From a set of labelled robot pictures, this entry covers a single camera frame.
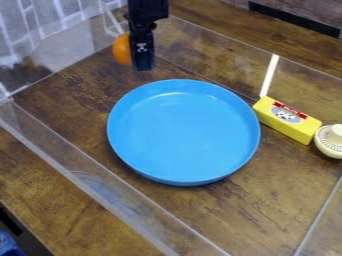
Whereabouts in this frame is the blue object at corner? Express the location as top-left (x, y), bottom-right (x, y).
top-left (0, 231), bottom-right (23, 256)

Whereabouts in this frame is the round blue tray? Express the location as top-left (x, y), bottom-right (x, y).
top-left (107, 79), bottom-right (261, 186)

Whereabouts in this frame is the clear acrylic enclosure wall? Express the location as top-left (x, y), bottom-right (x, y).
top-left (0, 0), bottom-right (342, 256)

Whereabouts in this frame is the cream round toy mushroom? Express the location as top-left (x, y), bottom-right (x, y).
top-left (314, 124), bottom-right (342, 159)

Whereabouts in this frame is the orange toy ball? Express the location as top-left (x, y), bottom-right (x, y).
top-left (112, 33), bottom-right (132, 66)

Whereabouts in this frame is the yellow toy butter block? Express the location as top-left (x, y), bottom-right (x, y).
top-left (253, 96), bottom-right (322, 145)

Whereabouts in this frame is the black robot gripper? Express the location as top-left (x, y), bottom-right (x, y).
top-left (126, 0), bottom-right (169, 71)

